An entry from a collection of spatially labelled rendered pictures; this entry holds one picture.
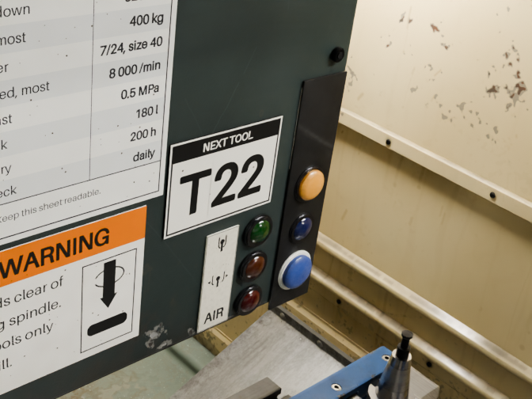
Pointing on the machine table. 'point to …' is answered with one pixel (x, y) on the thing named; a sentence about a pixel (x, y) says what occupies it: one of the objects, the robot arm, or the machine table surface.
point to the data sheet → (81, 108)
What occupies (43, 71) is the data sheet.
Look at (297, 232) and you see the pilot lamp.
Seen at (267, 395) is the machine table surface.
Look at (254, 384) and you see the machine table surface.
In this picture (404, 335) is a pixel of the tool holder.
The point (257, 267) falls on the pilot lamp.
